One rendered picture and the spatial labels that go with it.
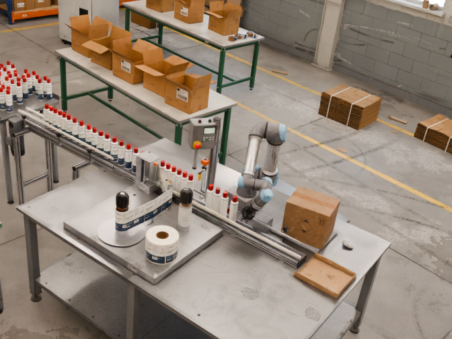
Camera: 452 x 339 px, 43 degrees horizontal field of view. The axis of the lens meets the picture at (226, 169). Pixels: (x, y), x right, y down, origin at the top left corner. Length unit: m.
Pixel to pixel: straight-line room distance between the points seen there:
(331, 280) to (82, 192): 1.85
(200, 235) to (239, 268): 0.36
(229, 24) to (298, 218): 4.60
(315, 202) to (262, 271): 0.59
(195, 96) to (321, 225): 2.26
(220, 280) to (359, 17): 6.43
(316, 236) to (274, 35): 6.89
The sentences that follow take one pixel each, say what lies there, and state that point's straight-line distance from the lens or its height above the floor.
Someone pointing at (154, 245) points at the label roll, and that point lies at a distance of 3.46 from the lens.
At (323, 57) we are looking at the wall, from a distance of 9.72.
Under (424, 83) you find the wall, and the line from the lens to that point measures 8.93.
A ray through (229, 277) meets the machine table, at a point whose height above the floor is 0.83.
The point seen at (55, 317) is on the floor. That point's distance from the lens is 4.50.
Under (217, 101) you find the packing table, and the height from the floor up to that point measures 0.78.
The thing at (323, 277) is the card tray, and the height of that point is 0.83.
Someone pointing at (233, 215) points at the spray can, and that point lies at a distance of 3.88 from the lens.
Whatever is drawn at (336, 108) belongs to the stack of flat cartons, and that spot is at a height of 0.17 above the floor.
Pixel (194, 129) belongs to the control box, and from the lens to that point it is 3.83.
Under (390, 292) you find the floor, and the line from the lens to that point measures 5.11.
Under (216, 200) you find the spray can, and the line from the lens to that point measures 3.91.
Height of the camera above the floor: 3.15
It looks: 30 degrees down
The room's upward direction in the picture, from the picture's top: 7 degrees clockwise
